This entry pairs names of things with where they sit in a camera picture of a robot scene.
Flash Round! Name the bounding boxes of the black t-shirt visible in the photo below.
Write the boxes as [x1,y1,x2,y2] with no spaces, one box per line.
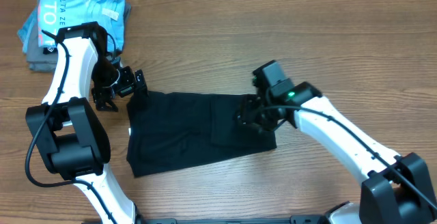
[126,92,277,178]

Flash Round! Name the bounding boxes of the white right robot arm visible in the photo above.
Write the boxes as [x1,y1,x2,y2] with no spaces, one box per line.
[238,60,436,224]

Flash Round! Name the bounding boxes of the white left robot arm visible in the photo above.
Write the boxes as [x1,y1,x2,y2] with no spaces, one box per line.
[25,22,147,223]

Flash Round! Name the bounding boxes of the grey folded t-shirt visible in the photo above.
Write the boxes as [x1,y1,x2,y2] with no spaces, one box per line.
[26,0,131,72]

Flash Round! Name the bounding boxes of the light blue folded t-shirt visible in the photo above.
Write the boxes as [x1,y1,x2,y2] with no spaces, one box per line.
[38,0,126,51]

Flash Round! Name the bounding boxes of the blue folded shirt under stack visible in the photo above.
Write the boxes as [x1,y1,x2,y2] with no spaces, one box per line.
[17,8,39,55]

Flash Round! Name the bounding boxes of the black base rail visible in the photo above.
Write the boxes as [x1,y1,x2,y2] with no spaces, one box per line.
[142,214,328,224]

